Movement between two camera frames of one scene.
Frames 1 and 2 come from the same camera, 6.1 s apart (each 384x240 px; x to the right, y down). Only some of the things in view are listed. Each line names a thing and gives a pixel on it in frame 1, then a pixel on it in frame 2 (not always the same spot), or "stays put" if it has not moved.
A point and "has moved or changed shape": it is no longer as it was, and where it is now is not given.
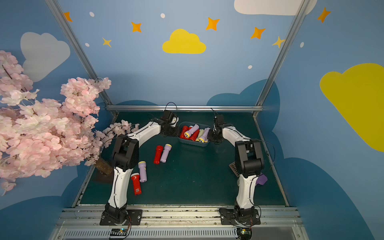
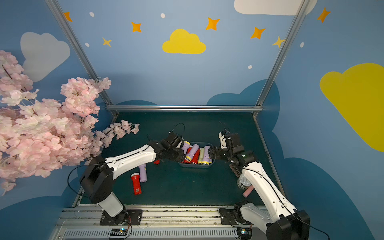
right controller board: x=244 y=233 stays put
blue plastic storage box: x=194 y=142 to x=201 y=145
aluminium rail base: x=178 y=223 stays put
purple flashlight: x=187 y=133 to x=194 y=150
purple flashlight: x=142 y=166 stays put
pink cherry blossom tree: x=37 y=135 stays put
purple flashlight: x=204 y=138 to x=205 y=160
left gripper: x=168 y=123 to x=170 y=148
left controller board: x=119 y=232 stays put
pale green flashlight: x=200 y=134 to x=201 y=155
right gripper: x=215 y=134 to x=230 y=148
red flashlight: x=194 y=136 to x=196 y=156
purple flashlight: x=167 y=148 has moved or changed shape
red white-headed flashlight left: x=137 y=186 stays put
